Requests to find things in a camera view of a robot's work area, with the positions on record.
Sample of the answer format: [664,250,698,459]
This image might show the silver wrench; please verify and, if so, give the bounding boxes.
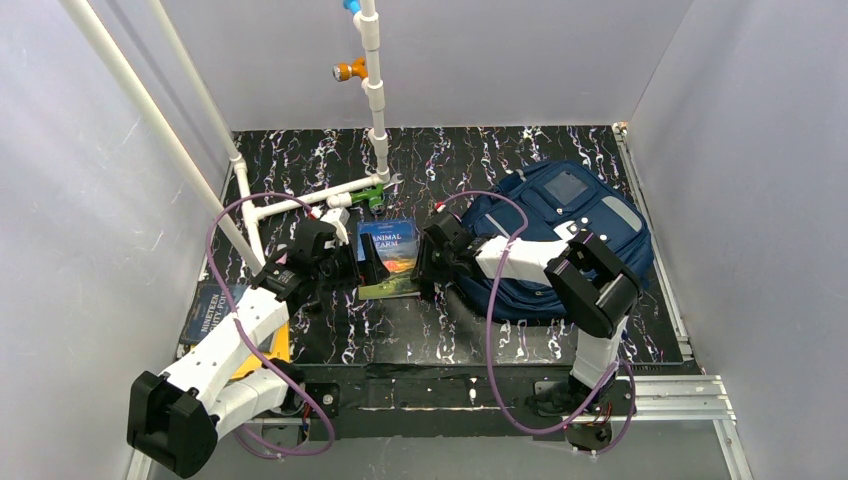
[386,173,404,187]

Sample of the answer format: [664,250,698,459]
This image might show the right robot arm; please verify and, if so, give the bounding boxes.
[412,212,641,415]

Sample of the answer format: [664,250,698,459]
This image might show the white PVC pipe frame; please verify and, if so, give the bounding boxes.
[60,0,395,273]

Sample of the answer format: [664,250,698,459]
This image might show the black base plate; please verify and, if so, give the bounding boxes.
[261,360,637,444]

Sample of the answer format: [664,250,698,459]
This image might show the orange hose nozzle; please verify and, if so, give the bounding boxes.
[332,57,368,82]

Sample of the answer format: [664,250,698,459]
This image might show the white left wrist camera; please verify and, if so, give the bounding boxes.
[320,208,350,245]

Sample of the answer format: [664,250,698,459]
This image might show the navy blue backpack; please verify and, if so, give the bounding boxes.
[492,161,654,326]

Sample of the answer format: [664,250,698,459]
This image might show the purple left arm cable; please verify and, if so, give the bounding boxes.
[203,192,336,460]

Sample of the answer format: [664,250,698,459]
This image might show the Animal Farm green book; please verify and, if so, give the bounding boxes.
[357,218,419,300]

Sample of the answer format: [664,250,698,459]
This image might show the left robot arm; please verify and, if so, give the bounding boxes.
[127,219,389,478]

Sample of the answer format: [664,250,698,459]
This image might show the blue pipe fitting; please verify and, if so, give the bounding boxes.
[342,0,361,15]

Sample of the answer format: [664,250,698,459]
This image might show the Nineteen Eighty-Four dark book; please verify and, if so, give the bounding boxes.
[179,281,231,346]

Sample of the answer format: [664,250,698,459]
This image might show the green hose nozzle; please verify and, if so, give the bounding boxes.
[350,185,386,216]

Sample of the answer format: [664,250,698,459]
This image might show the yellow book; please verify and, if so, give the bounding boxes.
[230,324,291,381]

